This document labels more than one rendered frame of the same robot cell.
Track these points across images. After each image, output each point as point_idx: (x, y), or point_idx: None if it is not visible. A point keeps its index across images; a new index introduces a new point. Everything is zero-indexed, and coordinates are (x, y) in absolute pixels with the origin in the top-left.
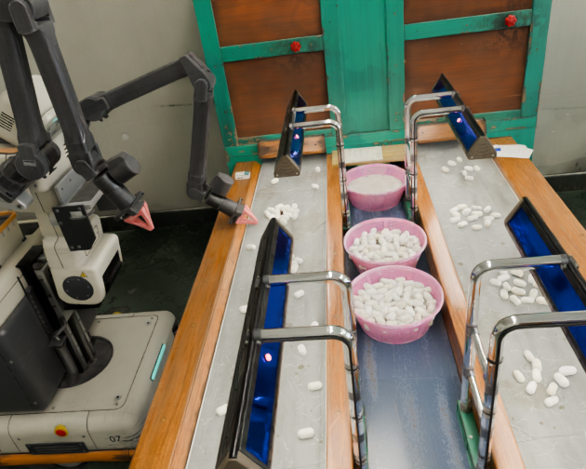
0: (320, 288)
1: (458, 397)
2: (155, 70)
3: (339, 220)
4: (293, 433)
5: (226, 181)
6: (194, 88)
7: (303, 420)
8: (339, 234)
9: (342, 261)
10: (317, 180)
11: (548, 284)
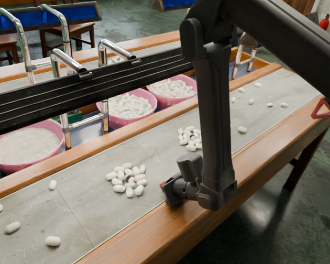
0: (191, 113)
1: (191, 78)
2: (300, 14)
3: (118, 130)
4: (260, 89)
5: (191, 153)
6: (235, 26)
7: (253, 89)
8: (136, 121)
9: (164, 109)
10: (30, 196)
11: (194, 2)
